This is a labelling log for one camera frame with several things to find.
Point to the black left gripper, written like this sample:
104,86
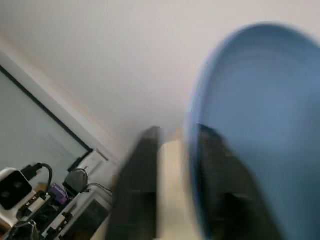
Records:
42,212

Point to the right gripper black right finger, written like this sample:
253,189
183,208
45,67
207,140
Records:
225,195

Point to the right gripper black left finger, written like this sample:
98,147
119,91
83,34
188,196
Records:
137,195

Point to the black framed glass panel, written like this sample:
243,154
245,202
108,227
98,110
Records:
30,130

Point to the white black camera device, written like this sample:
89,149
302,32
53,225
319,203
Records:
15,190

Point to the blue plate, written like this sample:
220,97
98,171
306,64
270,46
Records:
262,100

